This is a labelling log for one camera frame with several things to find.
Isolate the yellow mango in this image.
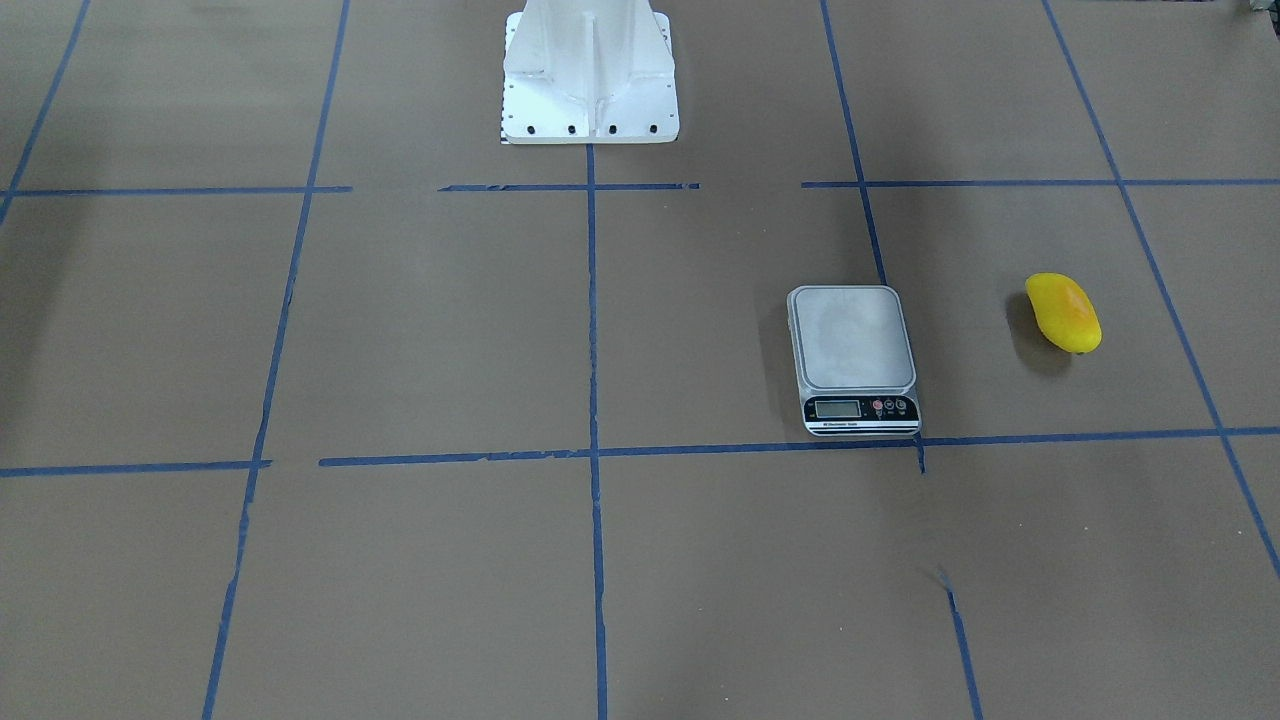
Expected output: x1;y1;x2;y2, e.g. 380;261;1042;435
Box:
1024;272;1103;355

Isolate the silver digital kitchen scale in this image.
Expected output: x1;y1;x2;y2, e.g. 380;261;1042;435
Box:
786;284;923;438

